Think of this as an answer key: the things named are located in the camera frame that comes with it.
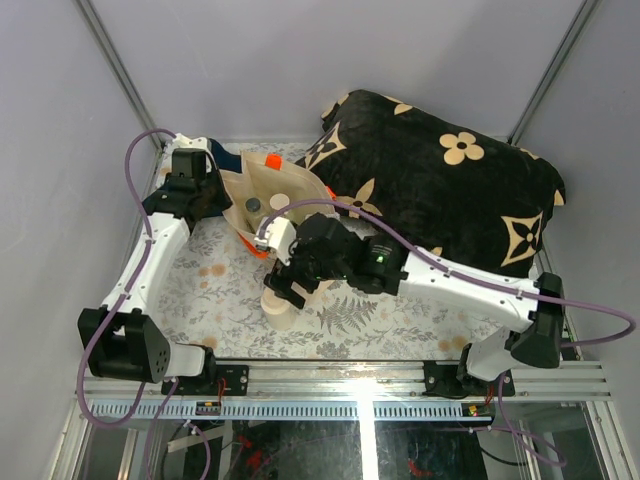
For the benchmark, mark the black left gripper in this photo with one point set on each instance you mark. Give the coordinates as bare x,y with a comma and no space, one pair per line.
223,202

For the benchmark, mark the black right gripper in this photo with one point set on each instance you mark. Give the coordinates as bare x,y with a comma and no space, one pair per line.
282,277

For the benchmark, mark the aluminium mounting rail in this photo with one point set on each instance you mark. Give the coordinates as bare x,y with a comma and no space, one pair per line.
572,381

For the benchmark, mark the dark blue cloth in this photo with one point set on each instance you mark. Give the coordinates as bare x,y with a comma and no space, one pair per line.
224,160

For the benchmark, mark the peach cylindrical bottle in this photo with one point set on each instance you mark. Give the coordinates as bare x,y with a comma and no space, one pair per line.
279,313

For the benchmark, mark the beige canvas tote bag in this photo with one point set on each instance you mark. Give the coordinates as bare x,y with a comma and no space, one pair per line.
263,175

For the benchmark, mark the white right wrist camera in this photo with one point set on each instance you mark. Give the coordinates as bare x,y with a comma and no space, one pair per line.
276,236

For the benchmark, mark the black floral plush blanket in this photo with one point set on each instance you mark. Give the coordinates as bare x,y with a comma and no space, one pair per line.
457,193

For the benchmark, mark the floral patterned table mat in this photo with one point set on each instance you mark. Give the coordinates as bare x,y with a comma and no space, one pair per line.
212,297

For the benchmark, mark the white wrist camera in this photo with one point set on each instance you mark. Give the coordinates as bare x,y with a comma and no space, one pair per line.
276,236
181,141

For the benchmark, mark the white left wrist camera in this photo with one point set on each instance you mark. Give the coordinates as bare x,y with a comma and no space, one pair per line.
181,141

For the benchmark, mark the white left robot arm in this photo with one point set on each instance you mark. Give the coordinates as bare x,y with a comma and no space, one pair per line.
121,337

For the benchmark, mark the green lotion pump bottle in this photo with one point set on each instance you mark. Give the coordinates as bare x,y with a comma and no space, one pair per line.
278,202

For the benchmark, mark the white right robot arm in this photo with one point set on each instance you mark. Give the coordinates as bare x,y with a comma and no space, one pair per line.
528,311

